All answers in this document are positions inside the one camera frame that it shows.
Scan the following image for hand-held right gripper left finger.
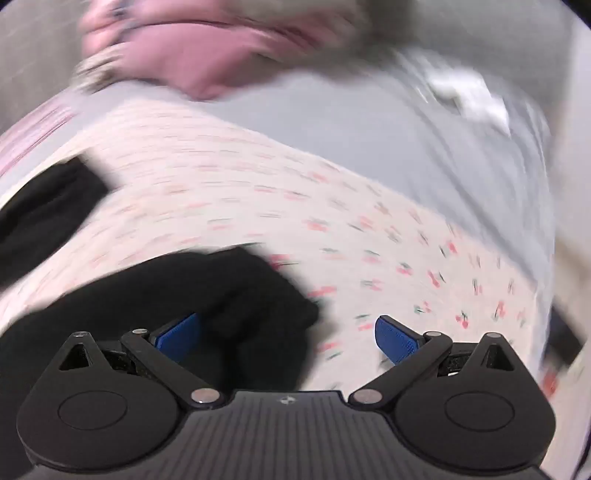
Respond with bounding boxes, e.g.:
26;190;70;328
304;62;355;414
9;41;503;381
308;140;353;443
58;313;223;409

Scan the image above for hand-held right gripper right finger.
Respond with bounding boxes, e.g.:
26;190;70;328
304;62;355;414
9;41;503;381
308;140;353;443
348;316;516;409

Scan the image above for black pants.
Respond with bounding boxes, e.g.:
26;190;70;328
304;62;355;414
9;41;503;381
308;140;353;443
0;154;321;393

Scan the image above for dark item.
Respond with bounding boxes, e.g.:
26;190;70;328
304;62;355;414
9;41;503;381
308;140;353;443
545;310;583;370

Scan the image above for cherry print bed sheet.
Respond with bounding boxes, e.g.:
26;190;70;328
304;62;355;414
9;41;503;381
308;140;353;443
0;98;555;418

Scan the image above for grey bed cover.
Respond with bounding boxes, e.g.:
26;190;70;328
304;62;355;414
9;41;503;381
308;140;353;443
0;51;555;296

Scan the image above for pink striped cloth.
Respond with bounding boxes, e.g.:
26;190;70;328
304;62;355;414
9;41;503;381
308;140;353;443
0;99;77;181

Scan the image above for white crumpled item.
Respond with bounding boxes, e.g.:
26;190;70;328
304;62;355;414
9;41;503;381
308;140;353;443
422;67;512;136

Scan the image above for speckled patterned band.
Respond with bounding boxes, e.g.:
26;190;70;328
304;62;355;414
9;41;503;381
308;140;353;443
71;42;127;93

